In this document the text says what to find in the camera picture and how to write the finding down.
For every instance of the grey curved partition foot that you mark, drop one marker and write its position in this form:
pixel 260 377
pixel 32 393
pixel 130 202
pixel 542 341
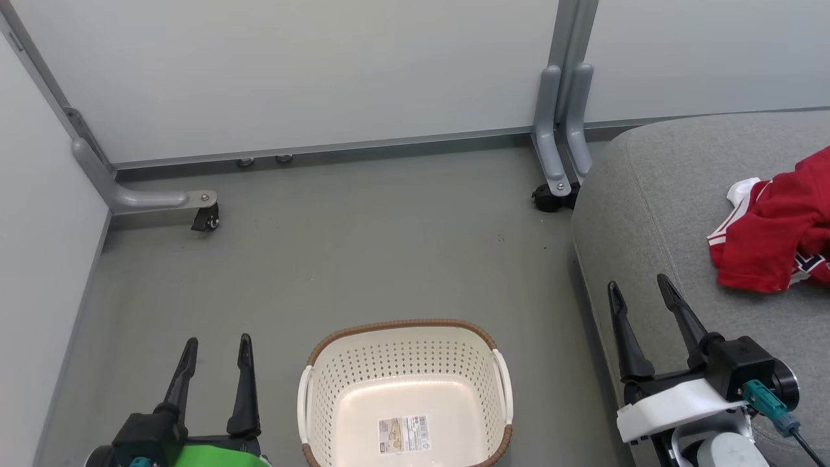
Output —
pixel 548 143
pixel 577 130

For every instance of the small black caster wheel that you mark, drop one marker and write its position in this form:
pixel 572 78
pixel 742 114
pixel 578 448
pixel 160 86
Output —
pixel 206 220

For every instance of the grey fabric sofa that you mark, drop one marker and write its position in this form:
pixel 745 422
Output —
pixel 655 207

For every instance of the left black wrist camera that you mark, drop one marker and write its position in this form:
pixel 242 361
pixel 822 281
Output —
pixel 139 434

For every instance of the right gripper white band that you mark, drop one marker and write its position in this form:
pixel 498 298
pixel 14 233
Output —
pixel 674 402

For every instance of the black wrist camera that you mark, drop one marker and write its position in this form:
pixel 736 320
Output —
pixel 139 434
pixel 746 366

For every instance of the red jersey with white stripes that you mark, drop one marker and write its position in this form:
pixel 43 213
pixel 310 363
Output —
pixel 739 204

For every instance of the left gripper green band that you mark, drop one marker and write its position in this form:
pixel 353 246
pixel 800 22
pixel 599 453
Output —
pixel 220 455

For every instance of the large black caster wheel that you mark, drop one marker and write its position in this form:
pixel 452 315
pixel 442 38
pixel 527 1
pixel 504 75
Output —
pixel 548 199

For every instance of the plain red garment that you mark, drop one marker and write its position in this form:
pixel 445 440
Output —
pixel 771 240

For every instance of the grey partition post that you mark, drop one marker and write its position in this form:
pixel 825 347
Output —
pixel 570 32

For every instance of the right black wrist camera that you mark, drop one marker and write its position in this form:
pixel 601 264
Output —
pixel 746 366

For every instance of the long grey partition foot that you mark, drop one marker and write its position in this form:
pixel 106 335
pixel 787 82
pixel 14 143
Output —
pixel 142 198

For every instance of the white perforated laundry basket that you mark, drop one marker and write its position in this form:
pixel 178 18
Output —
pixel 402 363

